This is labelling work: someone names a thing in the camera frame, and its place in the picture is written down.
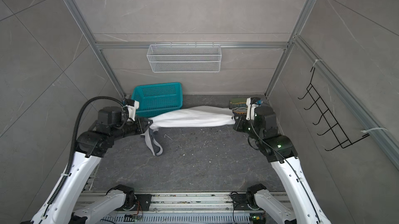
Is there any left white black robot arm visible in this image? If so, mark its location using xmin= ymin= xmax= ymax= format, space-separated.
xmin=29 ymin=107 xmax=152 ymax=224

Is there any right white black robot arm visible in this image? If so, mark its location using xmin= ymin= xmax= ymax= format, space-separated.
xmin=233 ymin=98 xmax=330 ymax=224

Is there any white wire mesh shelf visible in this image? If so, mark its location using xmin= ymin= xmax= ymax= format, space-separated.
xmin=147 ymin=44 xmax=222 ymax=73

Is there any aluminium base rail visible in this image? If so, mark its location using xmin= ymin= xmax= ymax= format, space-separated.
xmin=63 ymin=192 xmax=325 ymax=224

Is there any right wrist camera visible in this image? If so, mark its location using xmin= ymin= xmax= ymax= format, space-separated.
xmin=246 ymin=97 xmax=262 ymax=121

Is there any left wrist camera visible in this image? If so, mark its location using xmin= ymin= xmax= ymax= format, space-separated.
xmin=123 ymin=98 xmax=139 ymax=122

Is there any teal plastic basket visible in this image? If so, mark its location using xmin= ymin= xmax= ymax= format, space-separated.
xmin=132 ymin=82 xmax=183 ymax=118

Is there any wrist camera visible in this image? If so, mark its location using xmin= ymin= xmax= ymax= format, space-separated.
xmin=123 ymin=98 xmax=139 ymax=122
xmin=246 ymin=97 xmax=262 ymax=121

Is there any black wire hook rack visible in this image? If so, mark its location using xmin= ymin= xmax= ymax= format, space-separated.
xmin=298 ymin=67 xmax=370 ymax=152

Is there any white tank top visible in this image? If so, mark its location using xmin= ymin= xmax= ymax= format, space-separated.
xmin=142 ymin=106 xmax=235 ymax=156

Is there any green tank top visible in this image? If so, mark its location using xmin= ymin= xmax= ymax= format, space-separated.
xmin=229 ymin=97 xmax=248 ymax=115

